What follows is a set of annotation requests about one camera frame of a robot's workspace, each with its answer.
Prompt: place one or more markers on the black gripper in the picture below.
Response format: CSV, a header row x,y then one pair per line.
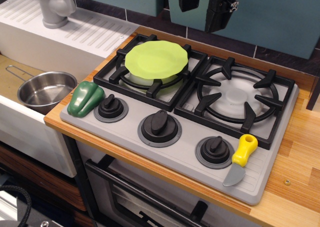
x,y
218,12

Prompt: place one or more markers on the light green plastic plate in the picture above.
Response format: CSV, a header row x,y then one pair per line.
x,y
158,59

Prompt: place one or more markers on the left black burner grate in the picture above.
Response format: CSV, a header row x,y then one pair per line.
x,y
160,93

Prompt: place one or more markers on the black burner grate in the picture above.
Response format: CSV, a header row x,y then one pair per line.
x,y
160,93
235,99

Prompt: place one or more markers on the right black burner grate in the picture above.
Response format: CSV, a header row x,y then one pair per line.
x,y
235,99

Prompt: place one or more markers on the grey toy stove top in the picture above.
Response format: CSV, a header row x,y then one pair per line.
x,y
180,156

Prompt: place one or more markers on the middle black stove knob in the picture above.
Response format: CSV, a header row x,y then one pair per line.
x,y
159,130

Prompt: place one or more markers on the black stove knob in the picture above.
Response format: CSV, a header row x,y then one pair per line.
x,y
159,130
111,110
214,152

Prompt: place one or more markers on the white toy sink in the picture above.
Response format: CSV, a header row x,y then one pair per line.
x,y
28,48

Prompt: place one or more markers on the left black stove knob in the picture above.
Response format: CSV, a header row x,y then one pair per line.
x,y
111,110

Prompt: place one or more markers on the right black stove knob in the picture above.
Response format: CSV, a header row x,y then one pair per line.
x,y
214,152

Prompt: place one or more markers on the grey toy faucet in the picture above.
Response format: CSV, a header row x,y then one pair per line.
x,y
55,12

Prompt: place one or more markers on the green toy bell pepper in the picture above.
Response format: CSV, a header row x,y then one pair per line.
x,y
86,96

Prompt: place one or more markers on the small steel pot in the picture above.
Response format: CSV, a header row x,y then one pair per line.
x,y
44,91

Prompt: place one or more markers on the toy oven door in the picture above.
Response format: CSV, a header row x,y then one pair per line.
x,y
136,199

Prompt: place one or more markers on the yellow handled toy knife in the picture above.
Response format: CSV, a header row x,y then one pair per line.
x,y
246,146

